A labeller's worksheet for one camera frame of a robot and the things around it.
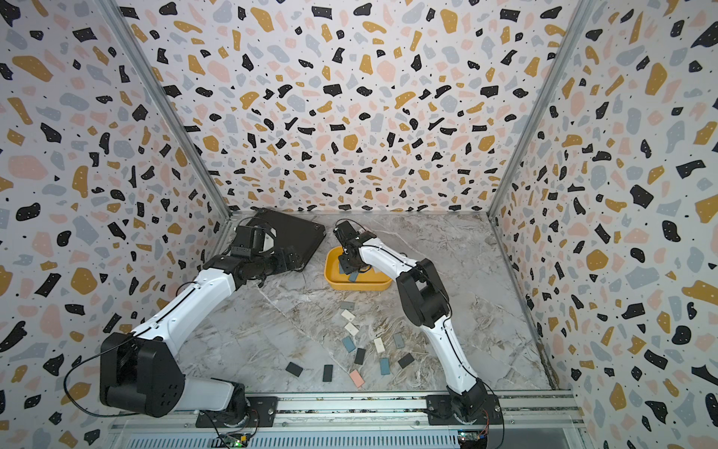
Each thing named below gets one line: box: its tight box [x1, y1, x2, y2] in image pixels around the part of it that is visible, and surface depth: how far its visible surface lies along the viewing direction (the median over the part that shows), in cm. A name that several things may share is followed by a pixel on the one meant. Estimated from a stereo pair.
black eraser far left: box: [285, 361, 304, 377], surface depth 83 cm
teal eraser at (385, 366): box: [380, 357, 391, 376], surface depth 83 cm
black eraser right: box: [397, 352, 416, 369], surface depth 85 cm
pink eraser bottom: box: [349, 369, 365, 389], surface depth 81 cm
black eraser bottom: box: [322, 364, 334, 382], surface depth 82 cm
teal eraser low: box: [342, 334, 357, 353], surface depth 87 cm
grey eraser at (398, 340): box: [392, 333, 405, 348], surface depth 89 cm
